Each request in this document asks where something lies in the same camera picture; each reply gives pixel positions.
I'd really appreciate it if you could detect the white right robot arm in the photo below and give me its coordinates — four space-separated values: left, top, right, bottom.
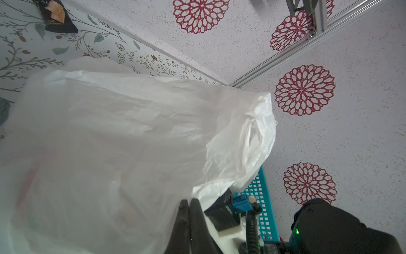
261 199 402 254

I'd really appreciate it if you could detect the teal plastic basket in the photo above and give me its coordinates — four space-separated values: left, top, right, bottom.
233 166 280 241

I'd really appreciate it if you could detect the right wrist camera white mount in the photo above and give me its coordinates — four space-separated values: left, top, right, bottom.
202 188 262 254

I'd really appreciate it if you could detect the small black snack packet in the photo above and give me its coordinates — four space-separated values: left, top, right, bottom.
33 0 78 34

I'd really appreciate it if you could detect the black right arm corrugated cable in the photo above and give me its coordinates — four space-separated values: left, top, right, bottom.
238 203 264 254

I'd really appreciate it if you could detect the white plastic bag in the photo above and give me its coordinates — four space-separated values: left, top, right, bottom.
1 57 277 254

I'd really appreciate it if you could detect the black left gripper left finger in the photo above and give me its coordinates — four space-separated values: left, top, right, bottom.
165 200 190 254

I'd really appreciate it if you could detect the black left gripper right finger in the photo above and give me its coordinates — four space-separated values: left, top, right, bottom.
190 199 222 254

